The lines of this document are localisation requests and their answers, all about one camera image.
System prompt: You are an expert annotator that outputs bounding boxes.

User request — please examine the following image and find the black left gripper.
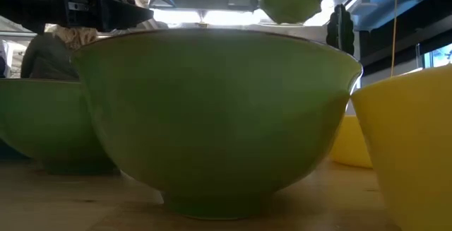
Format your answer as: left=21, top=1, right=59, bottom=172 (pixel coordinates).
left=52, top=0, right=155, bottom=32

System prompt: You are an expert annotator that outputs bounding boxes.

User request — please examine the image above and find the green cactus plant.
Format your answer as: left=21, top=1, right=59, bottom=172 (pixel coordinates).
left=325, top=4, right=356, bottom=57

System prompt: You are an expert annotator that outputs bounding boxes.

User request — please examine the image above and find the person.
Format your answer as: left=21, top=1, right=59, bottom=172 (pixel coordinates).
left=20, top=25, right=99, bottom=82
left=0, top=40, right=12, bottom=79

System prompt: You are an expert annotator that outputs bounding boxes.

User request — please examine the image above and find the yellow plastic bowl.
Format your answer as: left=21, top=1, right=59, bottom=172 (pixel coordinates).
left=328, top=114, right=374, bottom=170
left=351, top=64, right=452, bottom=231

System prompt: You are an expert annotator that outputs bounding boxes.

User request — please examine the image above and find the yellow hanging cord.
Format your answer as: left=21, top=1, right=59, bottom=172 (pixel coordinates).
left=389, top=0, right=399, bottom=78

